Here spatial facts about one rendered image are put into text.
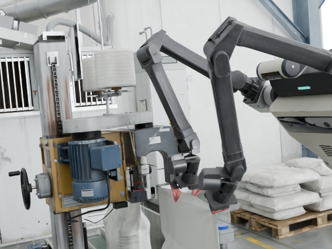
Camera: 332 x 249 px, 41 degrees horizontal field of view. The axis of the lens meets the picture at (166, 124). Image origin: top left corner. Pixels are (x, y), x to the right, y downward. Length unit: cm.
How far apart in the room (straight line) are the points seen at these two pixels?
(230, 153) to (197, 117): 538
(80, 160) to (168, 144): 49
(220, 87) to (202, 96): 554
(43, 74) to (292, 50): 110
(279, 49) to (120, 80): 74
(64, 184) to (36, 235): 288
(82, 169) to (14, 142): 291
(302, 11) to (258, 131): 213
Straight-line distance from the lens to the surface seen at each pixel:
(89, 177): 178
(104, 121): 178
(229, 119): 132
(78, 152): 177
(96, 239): 381
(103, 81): 181
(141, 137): 203
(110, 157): 172
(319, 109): 161
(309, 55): 133
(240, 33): 121
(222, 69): 121
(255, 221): 494
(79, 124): 174
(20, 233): 478
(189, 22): 684
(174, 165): 166
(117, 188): 202
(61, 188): 196
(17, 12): 461
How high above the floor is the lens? 146
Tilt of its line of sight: 3 degrees down
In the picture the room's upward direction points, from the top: 5 degrees counter-clockwise
